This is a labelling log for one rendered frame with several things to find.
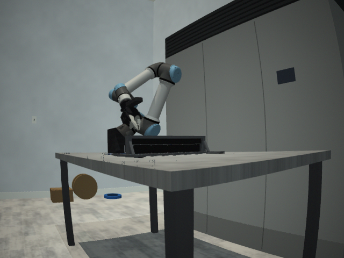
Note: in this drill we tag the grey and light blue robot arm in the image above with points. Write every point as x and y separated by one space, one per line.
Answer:
168 75

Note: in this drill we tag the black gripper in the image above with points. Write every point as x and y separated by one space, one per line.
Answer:
130 115

